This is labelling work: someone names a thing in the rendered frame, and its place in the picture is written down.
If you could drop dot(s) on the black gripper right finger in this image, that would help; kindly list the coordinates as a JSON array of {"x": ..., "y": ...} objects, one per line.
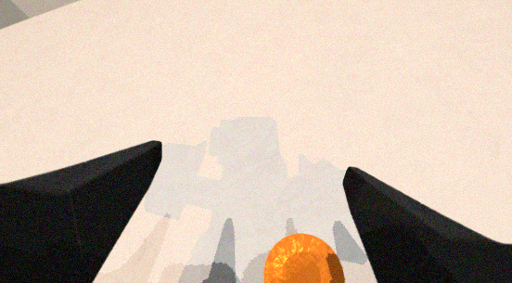
[{"x": 408, "y": 242}]

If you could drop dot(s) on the orange knob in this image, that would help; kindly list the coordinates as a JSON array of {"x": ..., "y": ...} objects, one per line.
[{"x": 303, "y": 258}]

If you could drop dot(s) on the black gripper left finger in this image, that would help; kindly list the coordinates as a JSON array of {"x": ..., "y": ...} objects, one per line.
[{"x": 60, "y": 226}]

